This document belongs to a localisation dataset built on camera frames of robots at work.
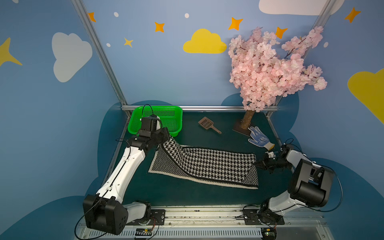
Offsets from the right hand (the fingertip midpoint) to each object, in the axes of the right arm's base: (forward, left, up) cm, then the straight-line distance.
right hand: (256, 163), depth 89 cm
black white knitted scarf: (-3, +17, -4) cm, 18 cm away
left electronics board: (-38, +61, -7) cm, 72 cm away
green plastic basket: (+38, +60, -3) cm, 71 cm away
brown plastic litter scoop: (+34, +30, -4) cm, 45 cm away
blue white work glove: (+22, -8, -5) cm, 24 cm away
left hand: (+6, +52, +20) cm, 56 cm away
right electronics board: (-34, -2, -8) cm, 35 cm away
